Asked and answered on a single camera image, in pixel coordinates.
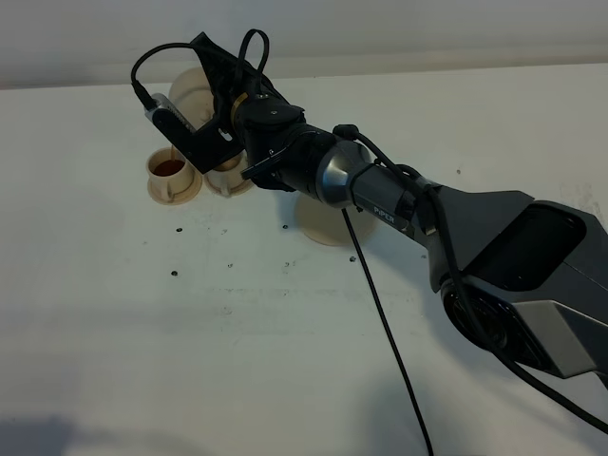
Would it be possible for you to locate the left beige teacup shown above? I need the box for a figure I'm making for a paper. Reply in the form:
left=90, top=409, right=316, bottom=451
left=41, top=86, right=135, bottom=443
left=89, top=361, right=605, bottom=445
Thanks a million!
left=146, top=146, right=201, bottom=205

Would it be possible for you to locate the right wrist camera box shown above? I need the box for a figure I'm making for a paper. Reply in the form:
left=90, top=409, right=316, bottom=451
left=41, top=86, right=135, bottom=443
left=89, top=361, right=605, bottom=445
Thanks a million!
left=144, top=93, right=196, bottom=146

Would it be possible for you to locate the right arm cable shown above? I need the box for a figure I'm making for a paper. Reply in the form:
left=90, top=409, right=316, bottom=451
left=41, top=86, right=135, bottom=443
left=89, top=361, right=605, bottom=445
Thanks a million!
left=130, top=28, right=608, bottom=456

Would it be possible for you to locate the beige ceramic teapot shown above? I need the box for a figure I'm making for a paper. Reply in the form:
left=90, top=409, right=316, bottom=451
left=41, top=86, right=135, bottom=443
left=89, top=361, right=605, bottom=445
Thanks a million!
left=168, top=67, right=215, bottom=130

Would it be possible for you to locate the left teacup saucer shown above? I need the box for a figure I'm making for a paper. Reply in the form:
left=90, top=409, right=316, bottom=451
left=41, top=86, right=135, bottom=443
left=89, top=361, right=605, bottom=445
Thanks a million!
left=147, top=168, right=202, bottom=205

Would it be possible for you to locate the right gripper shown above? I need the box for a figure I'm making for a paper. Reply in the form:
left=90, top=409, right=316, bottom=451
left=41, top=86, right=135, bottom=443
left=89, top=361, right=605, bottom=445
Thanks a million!
left=183, top=31, right=278, bottom=174

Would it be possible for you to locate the teacup saucer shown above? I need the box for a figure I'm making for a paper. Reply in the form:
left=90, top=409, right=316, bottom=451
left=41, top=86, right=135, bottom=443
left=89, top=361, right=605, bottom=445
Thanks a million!
left=147, top=168, right=202, bottom=205
left=203, top=170, right=253, bottom=198

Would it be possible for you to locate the right beige teacup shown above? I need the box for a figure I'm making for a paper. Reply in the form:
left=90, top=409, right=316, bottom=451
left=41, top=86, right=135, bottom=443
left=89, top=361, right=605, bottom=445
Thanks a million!
left=203, top=153, right=253, bottom=198

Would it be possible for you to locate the right teacup saucer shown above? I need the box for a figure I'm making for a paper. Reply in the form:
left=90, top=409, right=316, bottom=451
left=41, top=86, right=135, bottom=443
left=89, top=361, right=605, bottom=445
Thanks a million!
left=203, top=170, right=253, bottom=198

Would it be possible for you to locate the beige teapot saucer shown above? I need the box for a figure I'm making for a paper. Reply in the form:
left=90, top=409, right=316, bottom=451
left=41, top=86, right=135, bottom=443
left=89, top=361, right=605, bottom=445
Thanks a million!
left=294, top=196, right=377, bottom=247

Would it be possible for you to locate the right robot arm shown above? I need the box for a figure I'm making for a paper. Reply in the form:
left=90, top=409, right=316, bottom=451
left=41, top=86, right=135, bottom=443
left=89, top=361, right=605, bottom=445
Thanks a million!
left=191, top=34, right=607, bottom=378

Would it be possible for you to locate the beige teacup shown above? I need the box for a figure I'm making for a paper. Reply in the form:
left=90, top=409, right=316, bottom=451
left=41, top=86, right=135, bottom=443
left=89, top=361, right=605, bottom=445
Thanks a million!
left=146, top=146, right=201, bottom=205
left=203, top=153, right=253, bottom=198

